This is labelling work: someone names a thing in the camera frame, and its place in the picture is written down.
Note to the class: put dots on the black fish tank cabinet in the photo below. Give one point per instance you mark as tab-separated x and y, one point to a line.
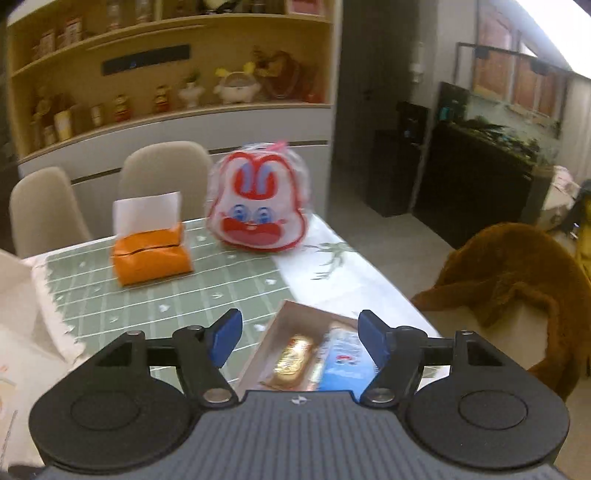
471	194

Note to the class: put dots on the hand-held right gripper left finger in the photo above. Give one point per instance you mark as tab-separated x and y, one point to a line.
226	337

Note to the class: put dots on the small red figurine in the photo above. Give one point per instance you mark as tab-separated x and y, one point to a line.
121	108
161	99

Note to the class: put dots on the pink cardboard box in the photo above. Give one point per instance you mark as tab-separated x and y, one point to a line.
272	341

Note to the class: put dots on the white printed tablecloth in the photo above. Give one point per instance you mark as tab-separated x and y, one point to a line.
351	286

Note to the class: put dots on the black water dispenser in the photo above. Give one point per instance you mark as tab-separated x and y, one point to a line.
399	161

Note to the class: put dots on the white plush toy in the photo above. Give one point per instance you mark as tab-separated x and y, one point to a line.
236	87

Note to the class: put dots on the rabbit face bag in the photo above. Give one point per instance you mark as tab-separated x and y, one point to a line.
258	198

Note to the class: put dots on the lion plush toy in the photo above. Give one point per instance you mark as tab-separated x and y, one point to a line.
286	76

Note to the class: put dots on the blue snack packet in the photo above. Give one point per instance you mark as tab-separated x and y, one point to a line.
344	364

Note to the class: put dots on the wooden shelf cabinet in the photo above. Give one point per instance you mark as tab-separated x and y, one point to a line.
207	32

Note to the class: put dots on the white wall dispenser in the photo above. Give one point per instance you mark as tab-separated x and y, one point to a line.
418	62

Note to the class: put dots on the glass fish tank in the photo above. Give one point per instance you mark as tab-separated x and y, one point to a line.
508	92

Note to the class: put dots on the brown fuzzy coat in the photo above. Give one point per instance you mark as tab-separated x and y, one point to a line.
508	258

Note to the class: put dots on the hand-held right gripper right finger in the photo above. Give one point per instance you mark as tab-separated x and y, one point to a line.
374	339

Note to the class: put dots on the beige dining chair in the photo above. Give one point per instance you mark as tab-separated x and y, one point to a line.
489	337
166	170
46	212

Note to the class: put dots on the black soundbar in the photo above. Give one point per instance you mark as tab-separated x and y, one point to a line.
145	60

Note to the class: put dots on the orange tissue box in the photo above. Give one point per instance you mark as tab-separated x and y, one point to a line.
152	261

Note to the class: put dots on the yellow cake packet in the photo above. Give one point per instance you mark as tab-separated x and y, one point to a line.
293	362

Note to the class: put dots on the white vase with plant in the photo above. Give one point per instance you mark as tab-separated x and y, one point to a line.
190	94

